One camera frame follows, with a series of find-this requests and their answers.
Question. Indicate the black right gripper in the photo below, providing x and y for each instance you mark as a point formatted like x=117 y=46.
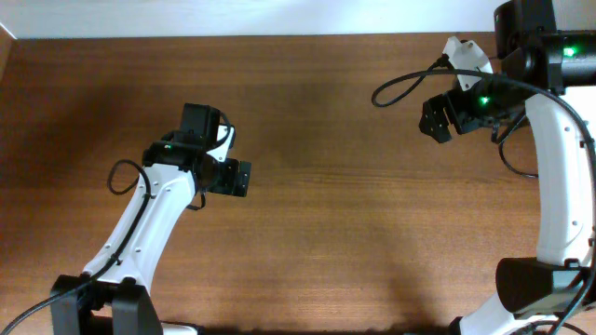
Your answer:
x=438 y=120

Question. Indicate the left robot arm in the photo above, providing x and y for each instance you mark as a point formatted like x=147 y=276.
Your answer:
x=112 y=295

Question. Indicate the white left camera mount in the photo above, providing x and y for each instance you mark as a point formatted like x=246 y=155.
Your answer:
x=224 y=141

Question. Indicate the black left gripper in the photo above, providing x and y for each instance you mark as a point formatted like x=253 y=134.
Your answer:
x=229 y=183

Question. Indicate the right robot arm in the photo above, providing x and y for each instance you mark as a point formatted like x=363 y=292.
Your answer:
x=547 y=80

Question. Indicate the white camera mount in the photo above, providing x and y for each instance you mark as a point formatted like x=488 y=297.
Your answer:
x=467 y=55
x=224 y=141

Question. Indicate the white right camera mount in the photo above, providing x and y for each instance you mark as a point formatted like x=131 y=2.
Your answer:
x=467 y=55

